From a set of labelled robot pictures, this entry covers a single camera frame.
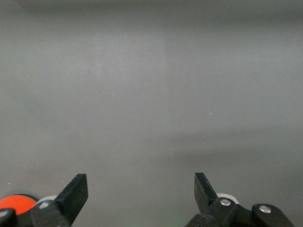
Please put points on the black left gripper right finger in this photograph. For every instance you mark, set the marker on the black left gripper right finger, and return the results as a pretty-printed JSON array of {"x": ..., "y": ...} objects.
[{"x": 203, "y": 196}]

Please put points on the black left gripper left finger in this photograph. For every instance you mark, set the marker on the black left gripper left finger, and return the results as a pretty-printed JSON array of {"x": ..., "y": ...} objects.
[{"x": 73, "y": 198}]

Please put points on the orange cylindrical can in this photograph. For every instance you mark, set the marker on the orange cylindrical can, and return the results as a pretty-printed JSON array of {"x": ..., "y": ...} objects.
[{"x": 16, "y": 204}]

